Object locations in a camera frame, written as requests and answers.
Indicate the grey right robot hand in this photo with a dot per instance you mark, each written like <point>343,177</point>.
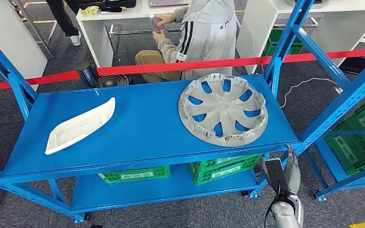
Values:
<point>292,176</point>

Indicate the grey plastic hubcap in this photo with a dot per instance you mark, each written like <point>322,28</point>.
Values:
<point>223,108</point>

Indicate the clear plastic bottle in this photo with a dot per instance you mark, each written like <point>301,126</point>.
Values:
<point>155,22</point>

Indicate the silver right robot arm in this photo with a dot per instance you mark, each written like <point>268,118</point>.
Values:
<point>284,214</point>

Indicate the blue metal shelf rack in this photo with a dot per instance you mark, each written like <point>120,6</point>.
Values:
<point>352,182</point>
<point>144,126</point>

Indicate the white curved plastic part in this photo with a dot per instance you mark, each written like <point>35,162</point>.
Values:
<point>78,127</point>

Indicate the black flat device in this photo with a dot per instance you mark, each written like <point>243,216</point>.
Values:
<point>355,64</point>

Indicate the red barrier belt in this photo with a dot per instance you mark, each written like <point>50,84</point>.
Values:
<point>201,65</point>

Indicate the white desk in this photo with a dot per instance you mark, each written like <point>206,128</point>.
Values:
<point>255,31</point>
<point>94,41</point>

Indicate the person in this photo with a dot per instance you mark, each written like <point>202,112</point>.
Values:
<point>207,41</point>
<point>61,19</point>

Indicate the grey laptop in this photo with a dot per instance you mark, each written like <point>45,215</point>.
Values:
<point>166,3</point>

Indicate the black phone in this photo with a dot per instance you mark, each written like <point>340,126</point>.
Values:
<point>110,10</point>

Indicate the black case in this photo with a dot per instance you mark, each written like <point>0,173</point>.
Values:
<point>113,3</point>

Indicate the yellow snack bag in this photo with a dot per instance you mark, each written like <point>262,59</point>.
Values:
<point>90,10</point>

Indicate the white panel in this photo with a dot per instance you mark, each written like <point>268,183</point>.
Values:
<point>9,41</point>

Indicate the black barrier post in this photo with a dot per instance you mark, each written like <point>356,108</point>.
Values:
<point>86,75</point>

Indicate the metal frame stand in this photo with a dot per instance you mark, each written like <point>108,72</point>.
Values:
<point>34,28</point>

